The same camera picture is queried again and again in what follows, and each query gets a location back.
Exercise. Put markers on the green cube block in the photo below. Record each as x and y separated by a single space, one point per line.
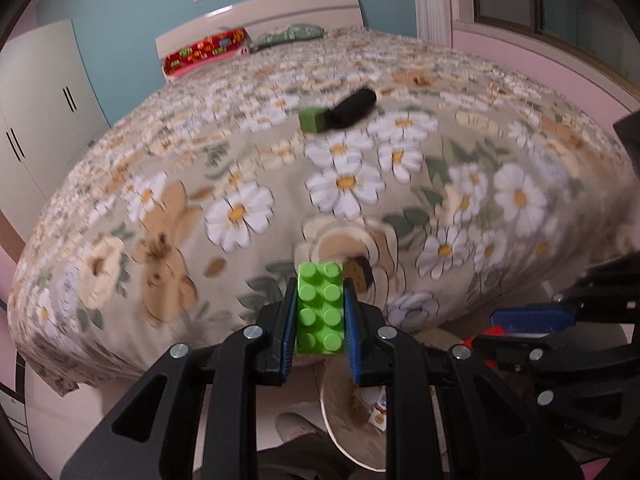
313 119

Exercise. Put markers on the white milk carton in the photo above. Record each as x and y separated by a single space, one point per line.
377 407

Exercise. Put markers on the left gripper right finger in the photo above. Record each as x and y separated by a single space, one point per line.
449 416

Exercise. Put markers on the white bed headboard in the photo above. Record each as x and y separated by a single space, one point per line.
260 16

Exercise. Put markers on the dark framed window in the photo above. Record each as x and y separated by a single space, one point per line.
595 31

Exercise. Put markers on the green floral pillow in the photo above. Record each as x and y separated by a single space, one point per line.
287 35

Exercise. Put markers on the red toy block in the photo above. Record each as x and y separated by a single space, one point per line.
487 345

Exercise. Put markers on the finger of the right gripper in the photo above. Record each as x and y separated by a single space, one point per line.
587 398
604 294

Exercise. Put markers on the black cylinder roll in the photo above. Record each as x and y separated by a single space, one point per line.
351 110

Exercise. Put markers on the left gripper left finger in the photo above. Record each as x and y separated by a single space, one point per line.
151 432

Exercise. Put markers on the green toy brick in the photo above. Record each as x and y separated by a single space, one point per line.
320 309

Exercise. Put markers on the red patterned pillow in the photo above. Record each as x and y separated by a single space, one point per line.
208 50

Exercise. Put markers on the floral bed cover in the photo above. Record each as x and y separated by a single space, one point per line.
466 182

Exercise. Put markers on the white wardrobe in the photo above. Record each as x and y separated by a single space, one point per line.
49 118

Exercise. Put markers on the white curtain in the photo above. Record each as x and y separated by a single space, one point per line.
433 21

